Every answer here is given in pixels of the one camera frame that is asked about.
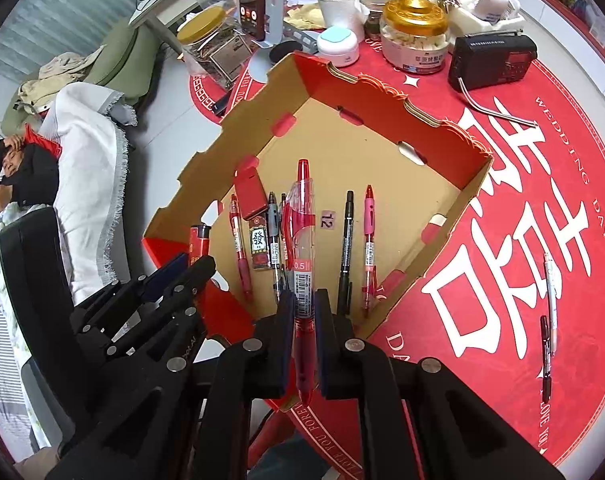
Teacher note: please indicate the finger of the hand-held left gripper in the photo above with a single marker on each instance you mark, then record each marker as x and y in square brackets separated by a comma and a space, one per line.
[182, 310]
[165, 272]

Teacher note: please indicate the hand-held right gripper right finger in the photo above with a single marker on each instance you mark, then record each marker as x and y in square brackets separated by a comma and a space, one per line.
[323, 350]

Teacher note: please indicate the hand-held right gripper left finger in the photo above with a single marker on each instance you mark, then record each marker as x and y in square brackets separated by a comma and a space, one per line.
[285, 350]

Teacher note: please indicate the plain red lighter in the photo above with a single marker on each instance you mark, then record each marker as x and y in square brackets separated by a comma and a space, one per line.
[198, 242]

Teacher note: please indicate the red gel pen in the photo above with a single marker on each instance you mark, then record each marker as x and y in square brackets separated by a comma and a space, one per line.
[238, 245]
[302, 240]

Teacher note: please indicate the printed red lighter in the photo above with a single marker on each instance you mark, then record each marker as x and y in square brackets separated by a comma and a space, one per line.
[261, 242]

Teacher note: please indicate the black marker pen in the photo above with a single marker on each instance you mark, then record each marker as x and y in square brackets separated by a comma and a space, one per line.
[347, 240]

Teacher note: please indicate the red rectangular case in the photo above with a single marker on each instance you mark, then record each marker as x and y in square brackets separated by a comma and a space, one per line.
[251, 192]

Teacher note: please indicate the pink gel pen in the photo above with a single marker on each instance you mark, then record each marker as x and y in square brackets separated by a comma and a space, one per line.
[370, 230]

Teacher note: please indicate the red cardboard box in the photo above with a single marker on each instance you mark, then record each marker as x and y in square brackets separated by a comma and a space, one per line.
[382, 185]

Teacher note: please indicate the black chair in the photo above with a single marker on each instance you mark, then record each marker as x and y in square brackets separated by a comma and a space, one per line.
[32, 270]

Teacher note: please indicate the white fringed blanket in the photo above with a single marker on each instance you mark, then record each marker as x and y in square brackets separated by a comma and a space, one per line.
[90, 160]

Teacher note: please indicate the red printed tablecloth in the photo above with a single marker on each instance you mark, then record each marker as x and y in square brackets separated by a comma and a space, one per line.
[482, 395]

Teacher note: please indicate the black remote control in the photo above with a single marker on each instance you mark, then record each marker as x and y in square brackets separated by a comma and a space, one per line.
[221, 104]

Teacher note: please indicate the green cushion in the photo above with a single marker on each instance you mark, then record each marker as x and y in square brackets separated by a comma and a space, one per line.
[122, 60]

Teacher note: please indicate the clear jar with gold lid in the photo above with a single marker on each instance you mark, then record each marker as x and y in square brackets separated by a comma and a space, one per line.
[212, 55]

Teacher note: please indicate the beige clothes pile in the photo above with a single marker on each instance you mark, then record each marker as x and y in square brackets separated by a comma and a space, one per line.
[62, 67]

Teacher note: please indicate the white pen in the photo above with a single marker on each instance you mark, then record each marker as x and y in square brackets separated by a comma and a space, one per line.
[549, 285]

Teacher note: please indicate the white desk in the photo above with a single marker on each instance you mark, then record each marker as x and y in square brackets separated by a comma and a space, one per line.
[162, 5]

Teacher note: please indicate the grey phone stand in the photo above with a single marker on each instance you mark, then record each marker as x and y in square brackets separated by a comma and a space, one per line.
[275, 10]

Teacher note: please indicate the white container with teal lid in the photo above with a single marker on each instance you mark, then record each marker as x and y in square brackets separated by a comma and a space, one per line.
[337, 45]

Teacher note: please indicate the smartphone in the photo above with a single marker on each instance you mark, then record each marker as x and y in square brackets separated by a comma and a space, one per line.
[251, 0]

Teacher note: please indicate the white paper roll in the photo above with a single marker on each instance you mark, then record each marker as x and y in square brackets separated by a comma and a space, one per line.
[340, 15]

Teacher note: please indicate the white jar with gold lid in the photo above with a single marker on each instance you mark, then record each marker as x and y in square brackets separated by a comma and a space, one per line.
[415, 45]

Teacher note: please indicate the small dark jar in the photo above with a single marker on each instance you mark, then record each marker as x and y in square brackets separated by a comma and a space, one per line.
[372, 15]

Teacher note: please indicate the black radio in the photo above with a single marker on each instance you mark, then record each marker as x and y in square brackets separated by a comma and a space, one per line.
[492, 60]

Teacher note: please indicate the white tissue holder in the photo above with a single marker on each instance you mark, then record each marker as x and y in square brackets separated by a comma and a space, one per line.
[492, 10]

